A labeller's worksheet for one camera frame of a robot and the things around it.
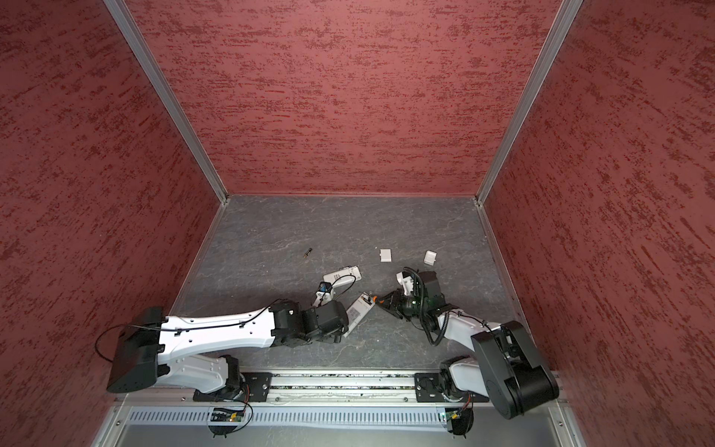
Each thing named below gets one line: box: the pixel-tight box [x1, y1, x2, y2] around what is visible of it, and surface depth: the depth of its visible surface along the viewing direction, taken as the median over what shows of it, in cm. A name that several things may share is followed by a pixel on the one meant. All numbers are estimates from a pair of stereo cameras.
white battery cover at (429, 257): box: [423, 249, 437, 266], surface depth 105 cm
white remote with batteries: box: [323, 265, 363, 284], surface depth 99 cm
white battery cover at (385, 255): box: [379, 248, 392, 263], surface depth 105 cm
